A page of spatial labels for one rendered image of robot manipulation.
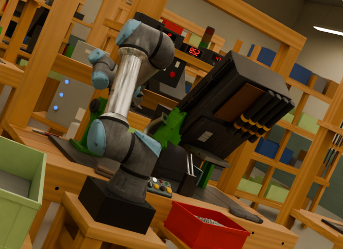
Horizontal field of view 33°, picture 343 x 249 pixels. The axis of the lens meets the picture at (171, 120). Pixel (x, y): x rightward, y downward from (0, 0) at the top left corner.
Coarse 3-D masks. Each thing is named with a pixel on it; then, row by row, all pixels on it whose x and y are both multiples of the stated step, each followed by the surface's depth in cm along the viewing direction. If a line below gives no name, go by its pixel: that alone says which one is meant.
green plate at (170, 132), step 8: (176, 112) 286; (184, 112) 281; (168, 120) 286; (176, 120) 282; (160, 128) 288; (168, 128) 283; (176, 128) 280; (160, 136) 284; (168, 136) 279; (176, 136) 283; (176, 144) 284
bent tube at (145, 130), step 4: (164, 116) 287; (156, 120) 288; (160, 120) 286; (164, 120) 285; (148, 124) 290; (152, 124) 289; (156, 124) 288; (144, 128) 291; (148, 128) 290; (152, 128) 291; (144, 132) 290; (148, 132) 291
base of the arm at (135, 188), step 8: (120, 168) 210; (112, 176) 212; (120, 176) 208; (128, 176) 207; (136, 176) 207; (144, 176) 208; (112, 184) 208; (120, 184) 207; (128, 184) 206; (136, 184) 207; (144, 184) 210; (112, 192) 207; (120, 192) 206; (128, 192) 206; (136, 192) 207; (144, 192) 212; (128, 200) 206; (136, 200) 207; (144, 200) 213
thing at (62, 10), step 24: (72, 0) 277; (144, 0) 294; (48, 24) 276; (48, 48) 278; (288, 48) 347; (24, 72) 283; (48, 72) 281; (288, 72) 352; (24, 96) 279; (96, 96) 300; (24, 120) 282; (240, 168) 356
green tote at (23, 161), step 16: (0, 144) 211; (16, 144) 212; (0, 160) 212; (16, 160) 213; (32, 160) 214; (32, 176) 215; (0, 192) 153; (32, 192) 190; (0, 208) 154; (16, 208) 155; (32, 208) 156; (0, 224) 155; (16, 224) 156; (0, 240) 156; (16, 240) 157
